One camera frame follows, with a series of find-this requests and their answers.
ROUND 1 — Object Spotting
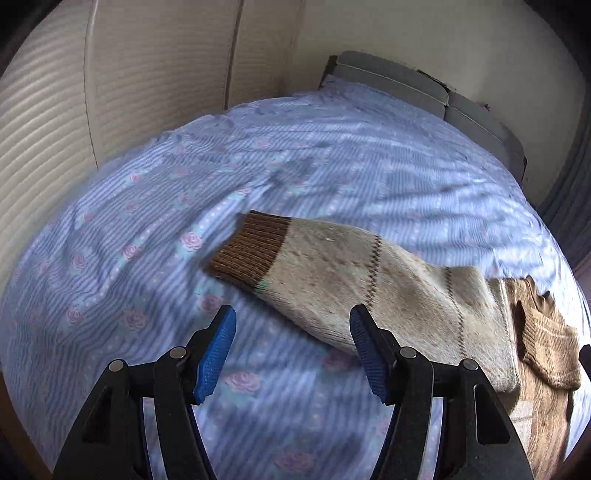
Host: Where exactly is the grey-green curtain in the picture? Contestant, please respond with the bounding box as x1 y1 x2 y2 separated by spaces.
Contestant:
538 106 591 264

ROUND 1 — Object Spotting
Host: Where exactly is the blue floral striped bed blanket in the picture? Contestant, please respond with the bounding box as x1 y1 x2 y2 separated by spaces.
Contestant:
0 76 591 480

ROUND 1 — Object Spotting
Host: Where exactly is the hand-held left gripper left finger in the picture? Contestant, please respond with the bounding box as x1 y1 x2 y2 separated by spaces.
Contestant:
53 305 237 480

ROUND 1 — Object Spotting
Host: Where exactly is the beige brown knit sweater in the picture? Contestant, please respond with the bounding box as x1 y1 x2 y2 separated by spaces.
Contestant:
205 210 583 480

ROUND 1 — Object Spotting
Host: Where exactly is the grey headboard cushion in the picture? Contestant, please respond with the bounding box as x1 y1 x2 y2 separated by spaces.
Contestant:
323 51 450 117
443 91 527 178

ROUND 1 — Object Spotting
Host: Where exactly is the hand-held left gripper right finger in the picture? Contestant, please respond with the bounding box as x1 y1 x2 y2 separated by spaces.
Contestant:
349 305 536 480

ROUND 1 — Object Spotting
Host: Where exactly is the white louvered wardrobe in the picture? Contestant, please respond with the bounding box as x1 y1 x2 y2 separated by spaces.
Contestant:
0 0 305 287

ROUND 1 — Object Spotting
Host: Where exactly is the grey padded headboard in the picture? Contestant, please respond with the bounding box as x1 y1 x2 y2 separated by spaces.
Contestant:
321 55 528 184

